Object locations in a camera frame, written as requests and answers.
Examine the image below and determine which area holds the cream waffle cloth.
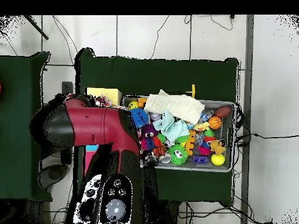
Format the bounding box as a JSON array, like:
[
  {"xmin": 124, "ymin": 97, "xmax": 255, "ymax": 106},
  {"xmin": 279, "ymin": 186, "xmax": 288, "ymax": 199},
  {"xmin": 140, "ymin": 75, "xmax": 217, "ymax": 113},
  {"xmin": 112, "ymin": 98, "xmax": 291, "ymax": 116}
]
[{"xmin": 143, "ymin": 89, "xmax": 206, "ymax": 125}]

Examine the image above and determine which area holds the white tie-dye print cloth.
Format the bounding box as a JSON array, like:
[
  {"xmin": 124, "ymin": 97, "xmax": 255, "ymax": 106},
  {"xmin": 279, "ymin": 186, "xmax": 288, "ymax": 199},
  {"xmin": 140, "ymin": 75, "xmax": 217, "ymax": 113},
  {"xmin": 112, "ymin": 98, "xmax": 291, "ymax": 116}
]
[{"xmin": 95, "ymin": 94, "xmax": 127, "ymax": 110}]

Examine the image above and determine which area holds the wooden box with three holes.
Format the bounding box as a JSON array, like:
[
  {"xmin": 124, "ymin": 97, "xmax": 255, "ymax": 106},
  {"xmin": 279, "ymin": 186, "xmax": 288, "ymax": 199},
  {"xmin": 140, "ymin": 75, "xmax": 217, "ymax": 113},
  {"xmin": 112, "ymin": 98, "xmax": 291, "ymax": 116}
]
[{"xmin": 84, "ymin": 87, "xmax": 123, "ymax": 174}]

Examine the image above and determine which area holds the shallow silver mesh bin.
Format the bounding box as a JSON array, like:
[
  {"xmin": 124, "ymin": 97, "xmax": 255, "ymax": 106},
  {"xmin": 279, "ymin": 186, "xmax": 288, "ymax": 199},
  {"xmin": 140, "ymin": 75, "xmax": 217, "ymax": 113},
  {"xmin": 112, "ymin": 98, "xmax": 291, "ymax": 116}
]
[{"xmin": 121, "ymin": 94, "xmax": 236, "ymax": 173}]

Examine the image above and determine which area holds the purple spiky ball with eyes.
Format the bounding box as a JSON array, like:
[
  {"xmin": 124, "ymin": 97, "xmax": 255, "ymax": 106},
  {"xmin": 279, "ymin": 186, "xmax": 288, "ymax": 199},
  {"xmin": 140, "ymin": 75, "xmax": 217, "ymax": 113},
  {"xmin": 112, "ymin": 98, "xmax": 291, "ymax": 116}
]
[{"xmin": 140, "ymin": 123, "xmax": 158, "ymax": 141}]

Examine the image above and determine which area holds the large blue spiky ball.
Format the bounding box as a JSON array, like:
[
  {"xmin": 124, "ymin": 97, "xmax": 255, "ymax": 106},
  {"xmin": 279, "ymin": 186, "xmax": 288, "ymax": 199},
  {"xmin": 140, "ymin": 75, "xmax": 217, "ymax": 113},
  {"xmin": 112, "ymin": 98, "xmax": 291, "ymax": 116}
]
[{"xmin": 129, "ymin": 107, "xmax": 150, "ymax": 128}]

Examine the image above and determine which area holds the light blue waffle cloth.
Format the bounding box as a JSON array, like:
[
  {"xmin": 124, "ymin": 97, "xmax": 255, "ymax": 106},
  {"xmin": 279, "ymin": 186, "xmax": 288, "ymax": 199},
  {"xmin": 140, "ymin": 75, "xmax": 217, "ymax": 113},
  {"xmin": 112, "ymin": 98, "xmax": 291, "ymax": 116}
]
[{"xmin": 152, "ymin": 108, "xmax": 190, "ymax": 145}]

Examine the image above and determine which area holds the green spiky ball with eyes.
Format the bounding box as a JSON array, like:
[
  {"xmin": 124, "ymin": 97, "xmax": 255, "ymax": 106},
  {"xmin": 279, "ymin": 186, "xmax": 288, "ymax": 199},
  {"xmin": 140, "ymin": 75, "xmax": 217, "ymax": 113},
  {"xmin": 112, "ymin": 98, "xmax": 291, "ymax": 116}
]
[{"xmin": 168, "ymin": 145, "xmax": 189, "ymax": 166}]

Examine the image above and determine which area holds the dark green table cloth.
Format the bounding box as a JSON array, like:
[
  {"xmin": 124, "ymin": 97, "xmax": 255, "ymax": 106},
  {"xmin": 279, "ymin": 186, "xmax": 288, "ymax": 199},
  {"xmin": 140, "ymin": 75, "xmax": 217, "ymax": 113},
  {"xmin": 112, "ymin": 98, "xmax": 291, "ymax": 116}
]
[
  {"xmin": 0, "ymin": 51, "xmax": 53, "ymax": 202},
  {"xmin": 74, "ymin": 47, "xmax": 240, "ymax": 207}
]

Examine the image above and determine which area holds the orange toy basketball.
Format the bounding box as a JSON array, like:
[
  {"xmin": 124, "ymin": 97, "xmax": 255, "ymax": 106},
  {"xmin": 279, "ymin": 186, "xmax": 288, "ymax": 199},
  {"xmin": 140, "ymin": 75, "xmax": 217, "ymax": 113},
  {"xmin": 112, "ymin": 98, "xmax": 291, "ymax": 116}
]
[{"xmin": 208, "ymin": 115, "xmax": 222, "ymax": 130}]

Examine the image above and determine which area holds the brown plush toy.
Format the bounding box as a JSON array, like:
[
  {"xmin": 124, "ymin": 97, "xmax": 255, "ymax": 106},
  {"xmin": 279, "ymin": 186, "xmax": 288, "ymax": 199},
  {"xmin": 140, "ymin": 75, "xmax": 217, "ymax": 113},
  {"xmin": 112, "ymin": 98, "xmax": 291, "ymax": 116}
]
[{"xmin": 208, "ymin": 139, "xmax": 227, "ymax": 155}]

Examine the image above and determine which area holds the black panel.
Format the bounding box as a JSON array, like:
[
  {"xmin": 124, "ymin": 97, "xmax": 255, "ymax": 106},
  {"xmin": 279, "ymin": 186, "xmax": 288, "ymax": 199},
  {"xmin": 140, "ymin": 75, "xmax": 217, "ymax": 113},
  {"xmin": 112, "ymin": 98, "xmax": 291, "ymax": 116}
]
[{"xmin": 60, "ymin": 80, "xmax": 74, "ymax": 164}]

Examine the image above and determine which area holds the dark rounded stand base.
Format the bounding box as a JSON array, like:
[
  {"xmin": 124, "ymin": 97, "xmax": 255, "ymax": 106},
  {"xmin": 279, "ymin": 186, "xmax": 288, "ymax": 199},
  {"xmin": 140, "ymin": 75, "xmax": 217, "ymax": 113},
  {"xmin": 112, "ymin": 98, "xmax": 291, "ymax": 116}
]
[{"xmin": 39, "ymin": 163, "xmax": 71, "ymax": 190}]

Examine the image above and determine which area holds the black rod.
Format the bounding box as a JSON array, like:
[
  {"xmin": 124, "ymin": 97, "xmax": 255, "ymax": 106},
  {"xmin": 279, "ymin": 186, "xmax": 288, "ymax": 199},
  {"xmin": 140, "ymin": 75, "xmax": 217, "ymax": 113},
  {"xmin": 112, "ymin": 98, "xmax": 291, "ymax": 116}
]
[{"xmin": 23, "ymin": 15, "xmax": 50, "ymax": 40}]

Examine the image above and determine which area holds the yellow T-handle hex key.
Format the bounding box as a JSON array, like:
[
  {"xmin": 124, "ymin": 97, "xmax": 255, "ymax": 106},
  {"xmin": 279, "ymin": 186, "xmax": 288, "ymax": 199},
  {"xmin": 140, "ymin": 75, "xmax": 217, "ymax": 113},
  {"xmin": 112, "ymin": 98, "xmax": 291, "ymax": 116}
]
[{"xmin": 168, "ymin": 83, "xmax": 196, "ymax": 100}]

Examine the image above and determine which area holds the thin black cable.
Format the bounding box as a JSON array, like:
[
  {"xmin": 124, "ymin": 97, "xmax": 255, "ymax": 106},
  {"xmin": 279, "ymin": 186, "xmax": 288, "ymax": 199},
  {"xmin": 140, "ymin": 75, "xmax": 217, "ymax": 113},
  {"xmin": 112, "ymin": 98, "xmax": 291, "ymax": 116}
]
[{"xmin": 150, "ymin": 15, "xmax": 171, "ymax": 60}]

